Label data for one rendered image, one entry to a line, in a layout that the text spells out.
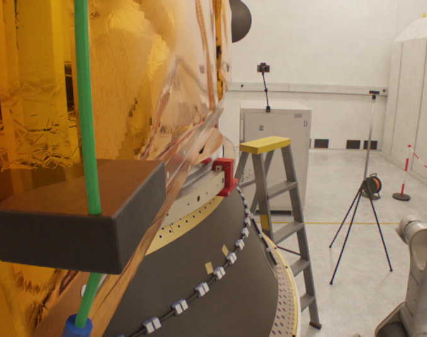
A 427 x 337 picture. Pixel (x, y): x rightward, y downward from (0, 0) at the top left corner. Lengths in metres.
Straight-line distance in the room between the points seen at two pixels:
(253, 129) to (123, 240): 4.27
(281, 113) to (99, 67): 4.23
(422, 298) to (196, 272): 0.83
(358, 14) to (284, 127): 5.07
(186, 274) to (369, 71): 8.39
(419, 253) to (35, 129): 1.30
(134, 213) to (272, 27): 8.31
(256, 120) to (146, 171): 4.20
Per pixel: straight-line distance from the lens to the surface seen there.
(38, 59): 0.19
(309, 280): 2.75
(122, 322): 0.72
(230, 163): 0.93
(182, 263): 0.81
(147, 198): 0.20
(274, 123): 4.42
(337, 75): 8.69
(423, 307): 1.37
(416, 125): 7.58
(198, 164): 0.87
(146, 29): 0.30
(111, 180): 0.20
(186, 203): 0.76
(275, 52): 8.40
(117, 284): 0.36
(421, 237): 1.37
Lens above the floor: 1.99
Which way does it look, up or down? 16 degrees down
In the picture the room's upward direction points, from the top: straight up
